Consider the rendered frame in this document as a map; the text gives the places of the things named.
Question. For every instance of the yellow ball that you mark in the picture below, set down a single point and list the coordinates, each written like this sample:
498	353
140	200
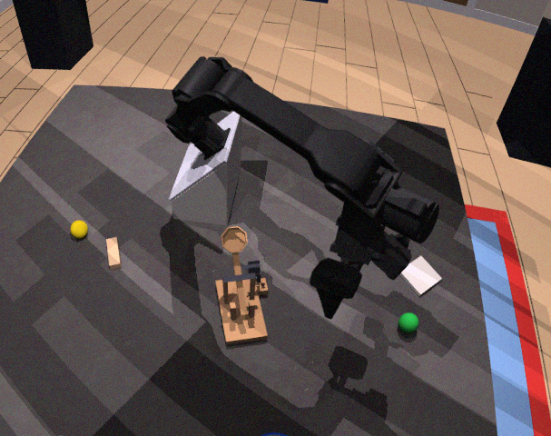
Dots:
78	230

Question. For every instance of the tan rectangular block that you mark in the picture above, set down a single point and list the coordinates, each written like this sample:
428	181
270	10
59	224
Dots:
114	258

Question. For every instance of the green ball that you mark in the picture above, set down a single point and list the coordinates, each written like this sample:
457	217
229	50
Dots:
408	322

